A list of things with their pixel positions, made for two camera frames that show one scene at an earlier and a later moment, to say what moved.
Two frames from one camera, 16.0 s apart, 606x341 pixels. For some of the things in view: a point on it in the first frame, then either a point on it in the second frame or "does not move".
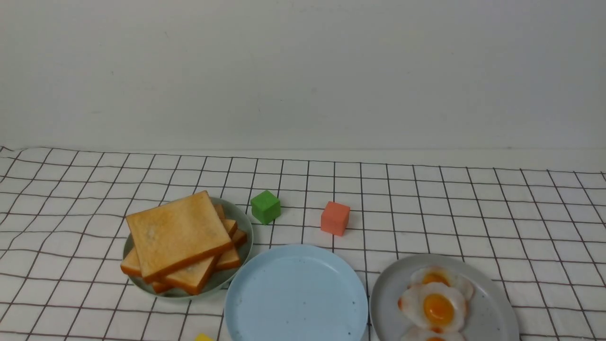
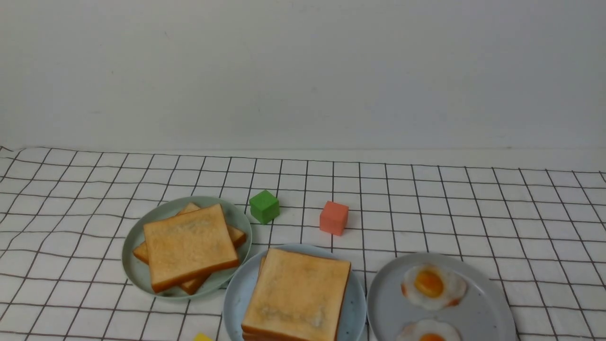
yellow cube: [201, 336] does not move
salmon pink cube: [334, 218] does not move
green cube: [265, 206] does not move
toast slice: [195, 280] -> [296, 297]
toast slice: [159, 287] -> [191, 286]
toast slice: [231, 257] -> [190, 247]
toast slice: [177, 234] -> [298, 296]
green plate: [220, 276] does not move
